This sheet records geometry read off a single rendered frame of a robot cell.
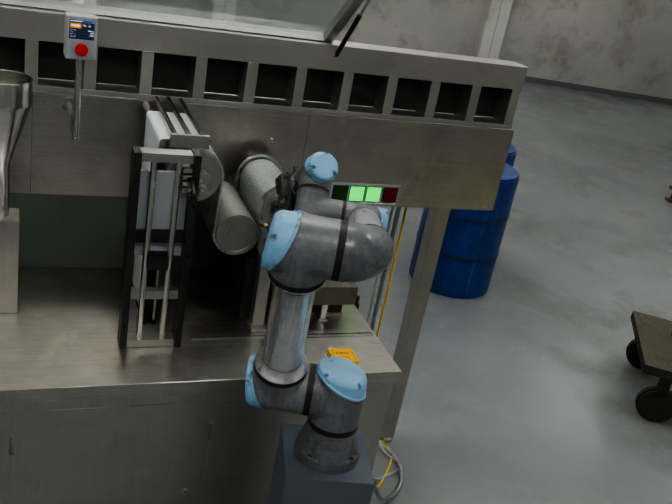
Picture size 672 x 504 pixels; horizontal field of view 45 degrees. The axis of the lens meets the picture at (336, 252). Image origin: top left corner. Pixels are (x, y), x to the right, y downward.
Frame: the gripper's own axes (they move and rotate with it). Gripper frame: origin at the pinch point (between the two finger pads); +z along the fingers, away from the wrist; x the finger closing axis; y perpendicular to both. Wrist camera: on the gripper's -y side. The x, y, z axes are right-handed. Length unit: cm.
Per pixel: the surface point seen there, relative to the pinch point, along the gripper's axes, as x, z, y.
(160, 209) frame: 33.1, -6.3, -1.3
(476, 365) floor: -155, 162, -29
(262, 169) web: 0.2, 12.3, 17.2
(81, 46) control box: 53, -22, 33
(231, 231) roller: 11.6, 7.6, -2.8
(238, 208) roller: 9.2, 7.7, 3.8
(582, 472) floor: -162, 97, -82
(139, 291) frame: 36.8, 6.5, -19.5
